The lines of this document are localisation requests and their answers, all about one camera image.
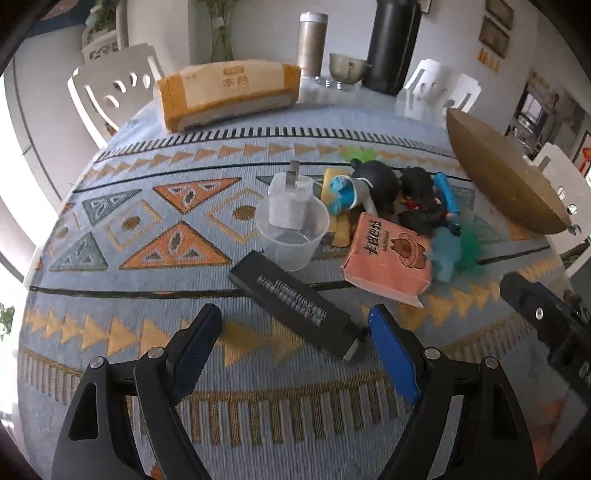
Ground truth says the metallic thermos flask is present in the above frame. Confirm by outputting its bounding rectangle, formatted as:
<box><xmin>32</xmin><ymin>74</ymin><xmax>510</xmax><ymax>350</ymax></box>
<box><xmin>297</xmin><ymin>12</ymin><xmax>328</xmax><ymax>79</ymax></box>

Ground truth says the light blue toy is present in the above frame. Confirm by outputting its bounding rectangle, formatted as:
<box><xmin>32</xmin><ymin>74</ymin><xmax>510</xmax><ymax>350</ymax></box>
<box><xmin>431</xmin><ymin>228</ymin><xmax>462</xmax><ymax>282</ymax></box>

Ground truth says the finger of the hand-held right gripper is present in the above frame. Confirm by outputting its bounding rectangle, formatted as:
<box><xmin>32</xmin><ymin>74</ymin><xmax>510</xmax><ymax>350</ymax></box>
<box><xmin>500</xmin><ymin>271</ymin><xmax>591</xmax><ymax>402</ymax></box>

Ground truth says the kraft yellow tissue pack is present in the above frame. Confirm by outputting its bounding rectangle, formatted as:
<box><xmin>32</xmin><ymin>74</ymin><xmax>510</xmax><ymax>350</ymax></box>
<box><xmin>154</xmin><ymin>60</ymin><xmax>302</xmax><ymax>134</ymax></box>

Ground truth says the blue toy stick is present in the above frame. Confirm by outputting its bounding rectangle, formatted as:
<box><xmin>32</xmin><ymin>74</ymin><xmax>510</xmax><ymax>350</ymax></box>
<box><xmin>433</xmin><ymin>172</ymin><xmax>462</xmax><ymax>234</ymax></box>

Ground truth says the pink carton box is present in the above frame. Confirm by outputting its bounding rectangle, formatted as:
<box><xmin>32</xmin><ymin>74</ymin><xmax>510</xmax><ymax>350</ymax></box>
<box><xmin>341</xmin><ymin>212</ymin><xmax>435</xmax><ymax>309</ymax></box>

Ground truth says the yellow block toy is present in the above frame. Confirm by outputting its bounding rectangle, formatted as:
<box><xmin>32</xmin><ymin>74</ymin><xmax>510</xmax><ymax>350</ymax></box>
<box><xmin>322</xmin><ymin>167</ymin><xmax>356</xmax><ymax>247</ymax></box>

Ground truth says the large black bottle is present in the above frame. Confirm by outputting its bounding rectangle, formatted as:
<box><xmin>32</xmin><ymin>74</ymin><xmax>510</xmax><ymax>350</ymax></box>
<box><xmin>361</xmin><ymin>0</ymin><xmax>423</xmax><ymax>97</ymax></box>

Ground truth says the footed glass bowl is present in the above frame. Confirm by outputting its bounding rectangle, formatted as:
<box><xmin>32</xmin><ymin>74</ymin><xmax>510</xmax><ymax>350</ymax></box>
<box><xmin>329</xmin><ymin>52</ymin><xmax>373</xmax><ymax>90</ymax></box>

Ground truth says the black-haired doll figurine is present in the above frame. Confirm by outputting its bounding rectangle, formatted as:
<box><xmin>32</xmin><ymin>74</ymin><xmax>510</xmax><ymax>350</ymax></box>
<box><xmin>397</xmin><ymin>166</ymin><xmax>451</xmax><ymax>234</ymax></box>

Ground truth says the green tassel toy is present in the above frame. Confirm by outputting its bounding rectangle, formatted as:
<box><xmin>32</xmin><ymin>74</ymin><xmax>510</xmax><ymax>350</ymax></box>
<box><xmin>457</xmin><ymin>220</ymin><xmax>485</xmax><ymax>271</ymax></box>

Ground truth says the vase with green plant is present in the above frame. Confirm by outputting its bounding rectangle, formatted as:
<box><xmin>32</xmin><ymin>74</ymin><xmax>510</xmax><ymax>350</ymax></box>
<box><xmin>188</xmin><ymin>0</ymin><xmax>252</xmax><ymax>65</ymax></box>

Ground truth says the black rectangular box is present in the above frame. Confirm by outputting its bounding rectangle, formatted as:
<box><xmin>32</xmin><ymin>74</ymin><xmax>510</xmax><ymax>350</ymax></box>
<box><xmin>228</xmin><ymin>250</ymin><xmax>370</xmax><ymax>361</ymax></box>

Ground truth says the patterned blue orange tablecloth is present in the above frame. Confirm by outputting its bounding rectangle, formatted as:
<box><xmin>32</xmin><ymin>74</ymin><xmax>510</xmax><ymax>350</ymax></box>
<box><xmin>16</xmin><ymin>85</ymin><xmax>591</xmax><ymax>480</ymax></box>

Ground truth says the white plastic chair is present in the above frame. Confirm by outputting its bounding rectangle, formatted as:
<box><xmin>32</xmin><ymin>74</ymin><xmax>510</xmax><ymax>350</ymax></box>
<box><xmin>67</xmin><ymin>43</ymin><xmax>165</xmax><ymax>148</ymax></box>
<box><xmin>531</xmin><ymin>142</ymin><xmax>591</xmax><ymax>278</ymax></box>
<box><xmin>398</xmin><ymin>58</ymin><xmax>482</xmax><ymax>123</ymax></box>

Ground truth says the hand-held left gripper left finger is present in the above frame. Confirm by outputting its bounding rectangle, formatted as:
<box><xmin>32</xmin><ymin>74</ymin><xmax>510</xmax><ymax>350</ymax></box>
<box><xmin>51</xmin><ymin>304</ymin><xmax>223</xmax><ymax>480</ymax></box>

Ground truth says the black round figurine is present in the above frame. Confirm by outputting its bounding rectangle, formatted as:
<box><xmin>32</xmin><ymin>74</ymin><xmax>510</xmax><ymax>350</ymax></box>
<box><xmin>330</xmin><ymin>158</ymin><xmax>400</xmax><ymax>217</ymax></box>

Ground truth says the white charger plug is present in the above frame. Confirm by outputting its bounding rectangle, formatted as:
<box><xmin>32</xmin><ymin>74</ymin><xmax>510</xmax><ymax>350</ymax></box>
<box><xmin>268</xmin><ymin>160</ymin><xmax>315</xmax><ymax>234</ymax></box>

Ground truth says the brown wooden bowl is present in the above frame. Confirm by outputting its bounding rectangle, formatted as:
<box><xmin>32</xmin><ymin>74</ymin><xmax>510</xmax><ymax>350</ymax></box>
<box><xmin>445</xmin><ymin>108</ymin><xmax>573</xmax><ymax>236</ymax></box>

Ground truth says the clear plastic cup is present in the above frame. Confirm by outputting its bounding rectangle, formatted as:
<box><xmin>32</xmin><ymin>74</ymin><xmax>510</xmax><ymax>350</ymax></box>
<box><xmin>256</xmin><ymin>196</ymin><xmax>331</xmax><ymax>273</ymax></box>

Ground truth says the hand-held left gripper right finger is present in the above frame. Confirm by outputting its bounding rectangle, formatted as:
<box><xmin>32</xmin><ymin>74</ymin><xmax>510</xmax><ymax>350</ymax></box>
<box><xmin>368</xmin><ymin>304</ymin><xmax>539</xmax><ymax>480</ymax></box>

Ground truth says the dark framed wall picture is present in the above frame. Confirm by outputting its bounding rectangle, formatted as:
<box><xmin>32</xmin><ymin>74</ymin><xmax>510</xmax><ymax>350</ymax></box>
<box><xmin>485</xmin><ymin>0</ymin><xmax>514</xmax><ymax>29</ymax></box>
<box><xmin>479</xmin><ymin>17</ymin><xmax>511</xmax><ymax>58</ymax></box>

